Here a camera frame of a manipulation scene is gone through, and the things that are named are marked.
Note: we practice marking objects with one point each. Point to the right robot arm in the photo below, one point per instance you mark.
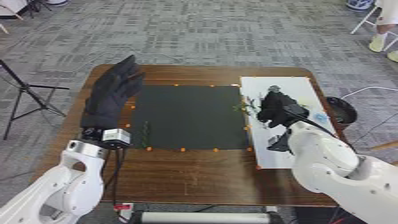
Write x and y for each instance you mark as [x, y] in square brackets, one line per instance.
[344, 173]

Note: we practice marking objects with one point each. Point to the green sprig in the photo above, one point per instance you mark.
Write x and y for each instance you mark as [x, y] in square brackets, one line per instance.
[244, 107]

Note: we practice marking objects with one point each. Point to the pale grey bar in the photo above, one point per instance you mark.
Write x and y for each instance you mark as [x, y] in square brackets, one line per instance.
[205, 218]

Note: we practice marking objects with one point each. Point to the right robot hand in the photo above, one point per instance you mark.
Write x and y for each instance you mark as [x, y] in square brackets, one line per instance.
[278, 106]

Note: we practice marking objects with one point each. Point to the black tripod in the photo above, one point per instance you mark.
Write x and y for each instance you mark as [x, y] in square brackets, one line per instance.
[28, 90]

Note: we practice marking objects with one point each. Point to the white sheet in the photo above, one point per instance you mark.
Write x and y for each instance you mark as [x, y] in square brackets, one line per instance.
[296, 86]

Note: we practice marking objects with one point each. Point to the blue flower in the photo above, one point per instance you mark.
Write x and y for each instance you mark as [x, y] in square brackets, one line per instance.
[321, 117]

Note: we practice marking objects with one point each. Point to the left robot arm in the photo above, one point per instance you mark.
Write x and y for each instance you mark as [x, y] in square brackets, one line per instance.
[65, 186]

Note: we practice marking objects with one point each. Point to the white chair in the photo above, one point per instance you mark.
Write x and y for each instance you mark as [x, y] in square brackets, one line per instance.
[364, 23]

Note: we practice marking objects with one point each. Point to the dark mat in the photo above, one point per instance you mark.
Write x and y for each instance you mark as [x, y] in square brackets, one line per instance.
[189, 116]

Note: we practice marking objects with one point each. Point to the person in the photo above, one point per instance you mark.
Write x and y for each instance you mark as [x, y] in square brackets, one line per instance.
[379, 36]

